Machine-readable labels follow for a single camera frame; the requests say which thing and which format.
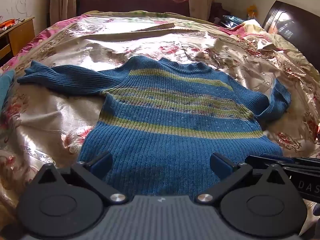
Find yellow toy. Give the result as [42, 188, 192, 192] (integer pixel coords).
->
[246, 4, 258, 19]

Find floral satin bedspread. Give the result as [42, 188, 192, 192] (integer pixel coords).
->
[0, 10, 320, 230]

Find wooden bedside table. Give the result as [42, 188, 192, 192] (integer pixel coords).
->
[0, 17, 35, 67]

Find crumpled floral quilt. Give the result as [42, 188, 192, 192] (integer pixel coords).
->
[240, 20, 320, 80]

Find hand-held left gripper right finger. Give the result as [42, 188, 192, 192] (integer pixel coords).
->
[195, 152, 293, 204]

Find blue green-striped knit sweater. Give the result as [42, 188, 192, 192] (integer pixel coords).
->
[17, 55, 292, 198]

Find beige curtain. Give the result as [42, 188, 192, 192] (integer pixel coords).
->
[50, 0, 79, 25]
[189, 0, 220, 22]

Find dark red sofa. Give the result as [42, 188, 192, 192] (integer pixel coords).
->
[77, 0, 190, 17]

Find blue patterned cloth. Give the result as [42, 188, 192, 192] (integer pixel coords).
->
[221, 15, 247, 28]

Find teal cloth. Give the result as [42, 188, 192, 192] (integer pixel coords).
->
[0, 69, 15, 110]

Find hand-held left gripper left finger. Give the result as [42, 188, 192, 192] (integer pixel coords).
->
[32, 151, 128, 205]

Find dark maroon clothes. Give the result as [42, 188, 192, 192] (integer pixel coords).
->
[209, 2, 232, 23]

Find dark wooden headboard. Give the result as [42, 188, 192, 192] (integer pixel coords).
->
[261, 0, 320, 48]

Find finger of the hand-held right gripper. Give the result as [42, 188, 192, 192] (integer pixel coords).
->
[244, 154, 320, 165]
[279, 164, 320, 173]

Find pale green floral sheet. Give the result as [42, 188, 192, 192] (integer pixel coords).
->
[82, 10, 215, 27]

